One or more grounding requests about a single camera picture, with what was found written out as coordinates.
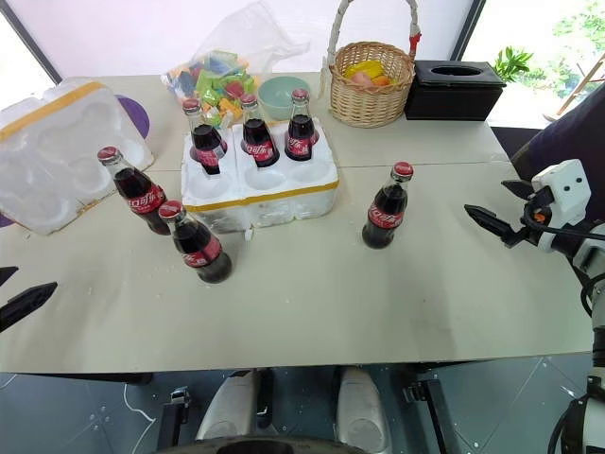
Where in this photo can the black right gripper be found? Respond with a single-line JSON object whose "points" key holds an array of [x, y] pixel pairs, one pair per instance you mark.
{"points": [[533, 229]]}

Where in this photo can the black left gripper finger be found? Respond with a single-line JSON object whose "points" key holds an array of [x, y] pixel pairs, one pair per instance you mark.
{"points": [[7, 275], [26, 302]]}

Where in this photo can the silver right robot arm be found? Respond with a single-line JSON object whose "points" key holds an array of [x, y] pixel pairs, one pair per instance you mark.
{"points": [[596, 284]]}

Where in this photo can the glass cola bottle red cap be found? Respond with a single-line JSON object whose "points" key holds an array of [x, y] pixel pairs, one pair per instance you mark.
{"points": [[201, 246], [300, 134], [257, 137], [204, 142], [386, 213], [139, 194]]}

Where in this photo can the black tissue box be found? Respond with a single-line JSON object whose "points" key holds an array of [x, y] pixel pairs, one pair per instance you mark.
{"points": [[449, 97]]}

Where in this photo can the white foam lid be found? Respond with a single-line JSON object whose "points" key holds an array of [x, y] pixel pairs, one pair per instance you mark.
{"points": [[52, 156]]}

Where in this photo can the white foam bottle tray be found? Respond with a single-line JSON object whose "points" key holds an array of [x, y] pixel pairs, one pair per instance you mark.
{"points": [[264, 189]]}

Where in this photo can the person in dark clothes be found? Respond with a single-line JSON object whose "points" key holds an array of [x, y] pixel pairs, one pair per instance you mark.
{"points": [[567, 137]]}

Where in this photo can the green plant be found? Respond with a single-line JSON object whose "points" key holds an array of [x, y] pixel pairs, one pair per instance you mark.
{"points": [[513, 61]]}

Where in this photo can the orange toy in basket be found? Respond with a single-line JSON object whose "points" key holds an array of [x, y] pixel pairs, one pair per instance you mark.
{"points": [[383, 79]]}

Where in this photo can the pink toy in basket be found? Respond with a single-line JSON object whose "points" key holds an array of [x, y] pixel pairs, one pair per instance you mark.
{"points": [[364, 79]]}

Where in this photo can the yellow toy in basket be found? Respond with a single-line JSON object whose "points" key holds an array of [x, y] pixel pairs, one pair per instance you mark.
{"points": [[361, 68]]}

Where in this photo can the silver left robot leg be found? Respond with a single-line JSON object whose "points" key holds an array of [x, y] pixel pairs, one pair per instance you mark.
{"points": [[229, 406]]}

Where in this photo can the silver robot leg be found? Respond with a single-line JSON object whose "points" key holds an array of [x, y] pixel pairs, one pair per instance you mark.
{"points": [[361, 411], [229, 406]]}

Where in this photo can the silver right robot leg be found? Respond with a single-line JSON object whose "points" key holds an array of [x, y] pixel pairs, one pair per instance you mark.
{"points": [[361, 411]]}

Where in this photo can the light green bowl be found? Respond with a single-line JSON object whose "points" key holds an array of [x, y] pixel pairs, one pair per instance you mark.
{"points": [[279, 97]]}

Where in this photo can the dark rounded shape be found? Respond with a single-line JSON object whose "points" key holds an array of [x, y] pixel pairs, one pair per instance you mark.
{"points": [[264, 448]]}

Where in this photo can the plastic bag of colourful blocks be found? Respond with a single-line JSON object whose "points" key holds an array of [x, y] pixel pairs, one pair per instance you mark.
{"points": [[217, 80]]}

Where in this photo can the wooden frame outdoors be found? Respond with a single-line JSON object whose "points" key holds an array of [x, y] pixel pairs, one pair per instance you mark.
{"points": [[579, 82]]}

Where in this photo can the black window frame bar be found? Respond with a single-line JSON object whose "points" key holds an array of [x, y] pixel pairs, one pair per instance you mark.
{"points": [[470, 28], [30, 38]]}

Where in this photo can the black table leg bracket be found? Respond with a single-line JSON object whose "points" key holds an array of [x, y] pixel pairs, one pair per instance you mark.
{"points": [[430, 416], [176, 416]]}

